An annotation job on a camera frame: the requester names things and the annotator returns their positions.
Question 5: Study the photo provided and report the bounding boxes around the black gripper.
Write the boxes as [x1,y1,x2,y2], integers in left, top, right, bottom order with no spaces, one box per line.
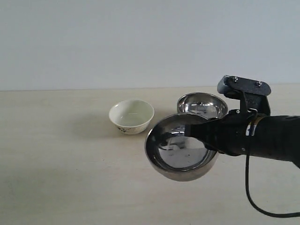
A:
[185,109,258,156]

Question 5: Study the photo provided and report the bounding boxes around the patterned steel bowl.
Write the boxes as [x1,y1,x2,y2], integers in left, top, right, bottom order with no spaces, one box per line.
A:
[177,92,229,119]

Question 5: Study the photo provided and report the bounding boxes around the plain steel bowl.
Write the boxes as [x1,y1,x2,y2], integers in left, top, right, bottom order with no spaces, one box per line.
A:
[144,113,218,182]

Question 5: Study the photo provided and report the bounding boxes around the white ceramic bowl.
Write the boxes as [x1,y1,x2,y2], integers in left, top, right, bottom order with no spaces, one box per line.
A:
[109,99,155,135]

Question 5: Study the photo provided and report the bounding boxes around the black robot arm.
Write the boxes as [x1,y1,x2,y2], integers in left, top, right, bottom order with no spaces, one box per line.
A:
[185,111,300,166]

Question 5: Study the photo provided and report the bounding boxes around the black cable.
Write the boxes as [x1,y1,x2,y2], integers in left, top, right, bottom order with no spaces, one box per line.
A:
[244,154,300,211]

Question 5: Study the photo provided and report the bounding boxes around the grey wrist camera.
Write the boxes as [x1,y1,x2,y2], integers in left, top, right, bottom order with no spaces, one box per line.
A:
[217,75,271,116]

